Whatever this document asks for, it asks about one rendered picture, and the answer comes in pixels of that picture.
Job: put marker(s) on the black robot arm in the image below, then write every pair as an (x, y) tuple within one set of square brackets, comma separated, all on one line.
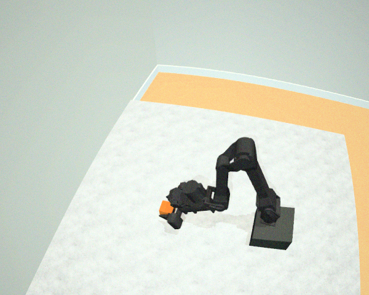
[(243, 151)]

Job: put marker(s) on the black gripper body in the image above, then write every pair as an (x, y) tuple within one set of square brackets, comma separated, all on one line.
[(174, 218)]

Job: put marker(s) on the orange block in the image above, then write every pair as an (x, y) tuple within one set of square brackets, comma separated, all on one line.
[(165, 208)]

